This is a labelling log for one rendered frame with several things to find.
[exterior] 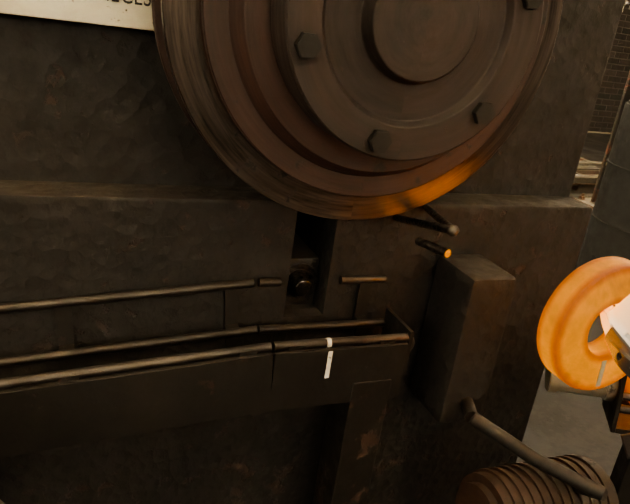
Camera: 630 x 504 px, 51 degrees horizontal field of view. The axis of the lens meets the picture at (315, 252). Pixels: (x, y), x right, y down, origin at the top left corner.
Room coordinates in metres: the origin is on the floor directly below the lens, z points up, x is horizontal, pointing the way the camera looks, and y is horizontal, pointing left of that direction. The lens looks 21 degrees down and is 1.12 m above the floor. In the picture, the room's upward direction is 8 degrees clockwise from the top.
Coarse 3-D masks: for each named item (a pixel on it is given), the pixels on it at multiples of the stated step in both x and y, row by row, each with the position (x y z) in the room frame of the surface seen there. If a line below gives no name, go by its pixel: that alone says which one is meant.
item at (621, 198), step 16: (624, 112) 3.27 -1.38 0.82; (624, 128) 3.21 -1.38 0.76; (624, 144) 3.17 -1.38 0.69; (608, 160) 3.28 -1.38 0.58; (624, 160) 3.14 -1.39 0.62; (608, 176) 3.22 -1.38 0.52; (624, 176) 3.11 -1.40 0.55; (608, 192) 3.18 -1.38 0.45; (624, 192) 3.08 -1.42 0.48; (608, 208) 3.14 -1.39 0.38; (624, 208) 3.06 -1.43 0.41; (592, 224) 3.24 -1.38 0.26; (608, 224) 3.11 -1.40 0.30; (624, 224) 3.04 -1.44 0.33; (592, 240) 3.19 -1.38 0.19; (608, 240) 3.09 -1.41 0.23; (624, 240) 3.03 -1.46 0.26; (592, 256) 3.15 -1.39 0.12; (608, 256) 3.06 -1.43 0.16; (624, 256) 3.01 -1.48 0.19
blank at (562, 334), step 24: (600, 264) 0.67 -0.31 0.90; (624, 264) 0.67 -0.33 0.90; (576, 288) 0.65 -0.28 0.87; (600, 288) 0.65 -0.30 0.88; (624, 288) 0.66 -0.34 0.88; (552, 312) 0.65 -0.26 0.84; (576, 312) 0.64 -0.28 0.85; (600, 312) 0.65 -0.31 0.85; (552, 336) 0.64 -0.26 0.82; (576, 336) 0.64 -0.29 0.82; (600, 336) 0.70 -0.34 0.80; (552, 360) 0.64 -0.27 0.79; (576, 360) 0.64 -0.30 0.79; (600, 360) 0.66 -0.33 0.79; (576, 384) 0.65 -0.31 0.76; (600, 384) 0.66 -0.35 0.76
